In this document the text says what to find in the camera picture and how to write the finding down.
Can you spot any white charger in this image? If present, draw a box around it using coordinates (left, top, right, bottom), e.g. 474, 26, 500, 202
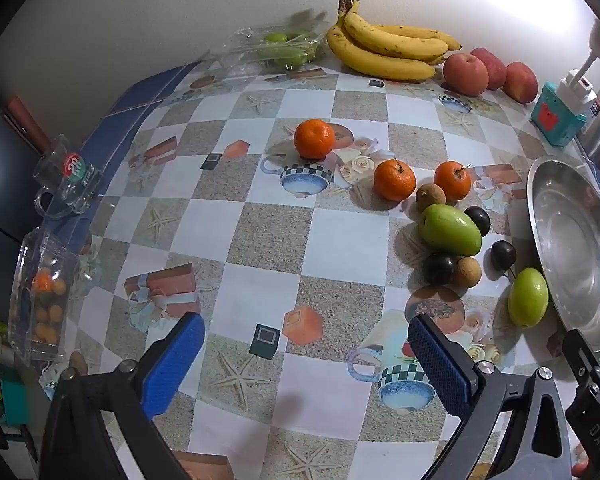
556, 69, 597, 116

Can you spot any dark cabinet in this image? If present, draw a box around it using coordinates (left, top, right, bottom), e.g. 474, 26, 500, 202
0, 70, 46, 321

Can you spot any clear plastic container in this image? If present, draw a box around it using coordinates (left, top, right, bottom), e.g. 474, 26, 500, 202
7, 227, 98, 366

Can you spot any large green mango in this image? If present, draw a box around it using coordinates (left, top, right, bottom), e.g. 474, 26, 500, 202
419, 203, 482, 256

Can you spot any red apple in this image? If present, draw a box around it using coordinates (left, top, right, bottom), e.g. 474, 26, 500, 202
470, 47, 508, 91
442, 53, 490, 97
502, 61, 538, 104

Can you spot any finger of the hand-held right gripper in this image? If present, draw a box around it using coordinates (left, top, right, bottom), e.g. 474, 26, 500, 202
561, 329, 600, 391

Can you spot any steel bowl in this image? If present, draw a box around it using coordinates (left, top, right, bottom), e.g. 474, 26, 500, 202
526, 155, 600, 353

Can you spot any teal box with crab print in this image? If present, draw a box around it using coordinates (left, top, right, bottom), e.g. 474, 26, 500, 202
530, 82, 588, 147

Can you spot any glass mug with round label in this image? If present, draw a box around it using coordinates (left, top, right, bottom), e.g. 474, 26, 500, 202
32, 134, 105, 219

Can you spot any clear plastic clamshell box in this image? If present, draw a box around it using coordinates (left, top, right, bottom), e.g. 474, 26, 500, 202
207, 10, 331, 78

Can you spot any teal plastic object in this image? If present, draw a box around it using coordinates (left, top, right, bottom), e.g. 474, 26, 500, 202
0, 377, 31, 428

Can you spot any small green mango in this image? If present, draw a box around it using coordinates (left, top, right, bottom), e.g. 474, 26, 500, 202
507, 267, 550, 329

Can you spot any brown kiwi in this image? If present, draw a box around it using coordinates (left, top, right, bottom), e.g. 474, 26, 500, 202
415, 183, 447, 212
452, 256, 482, 289

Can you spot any brown wooden rod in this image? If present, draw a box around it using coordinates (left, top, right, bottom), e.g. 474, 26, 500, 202
5, 97, 51, 153

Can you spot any pile of small green fruits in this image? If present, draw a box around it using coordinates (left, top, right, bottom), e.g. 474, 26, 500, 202
257, 32, 326, 71

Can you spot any orange tangerine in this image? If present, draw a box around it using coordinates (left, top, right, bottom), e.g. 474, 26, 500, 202
293, 118, 336, 161
433, 161, 473, 202
373, 158, 417, 202

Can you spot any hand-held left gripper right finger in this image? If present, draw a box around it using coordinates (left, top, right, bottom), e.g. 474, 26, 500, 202
408, 314, 576, 480

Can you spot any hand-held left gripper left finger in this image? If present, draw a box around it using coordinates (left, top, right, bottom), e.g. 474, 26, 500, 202
40, 311, 206, 480

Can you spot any dark purple plum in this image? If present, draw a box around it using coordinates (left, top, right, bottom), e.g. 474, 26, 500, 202
423, 254, 458, 286
490, 240, 518, 273
464, 205, 492, 237

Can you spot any pile of small kumquats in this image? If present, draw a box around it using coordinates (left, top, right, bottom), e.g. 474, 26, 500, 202
31, 269, 70, 346

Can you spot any bunch of yellow bananas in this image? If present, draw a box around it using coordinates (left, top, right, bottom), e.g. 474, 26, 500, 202
326, 0, 463, 82

